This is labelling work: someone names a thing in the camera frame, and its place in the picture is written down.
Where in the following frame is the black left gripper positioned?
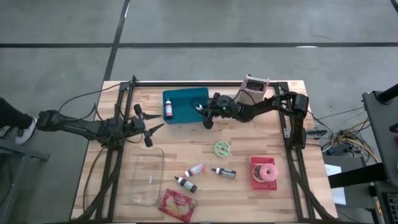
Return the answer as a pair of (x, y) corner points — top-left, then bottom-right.
(126, 103), (165, 148)

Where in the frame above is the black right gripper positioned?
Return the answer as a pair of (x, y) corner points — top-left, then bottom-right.
(201, 92), (242, 130)

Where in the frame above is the pink food colouring bottle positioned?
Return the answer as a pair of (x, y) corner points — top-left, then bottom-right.
(181, 164), (206, 179)
(165, 98), (174, 119)

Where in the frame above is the mint frosted donut black drizzle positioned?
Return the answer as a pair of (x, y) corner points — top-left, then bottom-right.
(213, 141), (232, 159)

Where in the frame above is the red snack packet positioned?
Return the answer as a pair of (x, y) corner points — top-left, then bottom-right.
(157, 188), (198, 223)

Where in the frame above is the pink frosted donut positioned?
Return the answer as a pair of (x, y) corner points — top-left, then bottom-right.
(258, 163), (279, 183)

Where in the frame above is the teal plastic bin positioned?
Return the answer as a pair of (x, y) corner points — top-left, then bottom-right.
(162, 86), (210, 125)

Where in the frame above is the pink box grater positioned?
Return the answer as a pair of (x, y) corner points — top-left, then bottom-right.
(238, 74), (270, 105)

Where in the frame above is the clear glass baking dish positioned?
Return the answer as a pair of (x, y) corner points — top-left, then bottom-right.
(119, 146), (165, 207)

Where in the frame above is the chocolate frosted donut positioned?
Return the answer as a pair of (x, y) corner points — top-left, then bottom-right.
(252, 164), (265, 184)

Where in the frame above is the red plastic basket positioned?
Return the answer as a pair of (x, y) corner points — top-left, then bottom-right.
(250, 156), (278, 191)

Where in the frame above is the grey power adapter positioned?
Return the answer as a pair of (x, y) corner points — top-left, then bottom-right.
(306, 127), (328, 138)

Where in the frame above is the person's shoe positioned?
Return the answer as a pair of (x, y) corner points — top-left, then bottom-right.
(14, 117), (38, 146)

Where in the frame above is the grey metal stand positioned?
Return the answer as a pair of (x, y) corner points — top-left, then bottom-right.
(0, 138), (50, 224)

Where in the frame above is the person's leg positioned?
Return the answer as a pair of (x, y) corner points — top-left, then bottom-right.
(0, 97), (34, 129)

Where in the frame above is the white paper sheet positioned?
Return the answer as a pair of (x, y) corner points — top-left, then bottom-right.
(324, 164), (347, 206)

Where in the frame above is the black support beam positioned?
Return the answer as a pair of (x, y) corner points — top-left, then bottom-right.
(328, 162), (388, 189)

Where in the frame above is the dark grey equipment cart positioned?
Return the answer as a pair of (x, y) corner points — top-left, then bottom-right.
(362, 83), (398, 187)

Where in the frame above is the blue crate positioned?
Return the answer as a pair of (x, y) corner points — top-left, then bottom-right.
(385, 192), (398, 224)

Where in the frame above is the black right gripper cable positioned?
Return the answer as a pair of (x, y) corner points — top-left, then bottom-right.
(190, 96), (218, 113)

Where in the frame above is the black aluminium rig frame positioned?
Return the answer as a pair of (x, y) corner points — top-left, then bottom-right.
(71, 79), (340, 223)

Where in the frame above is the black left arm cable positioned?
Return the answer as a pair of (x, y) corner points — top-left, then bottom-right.
(58, 74), (137, 114)

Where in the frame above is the yellow floor cable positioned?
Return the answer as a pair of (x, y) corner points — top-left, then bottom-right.
(337, 126), (381, 164)

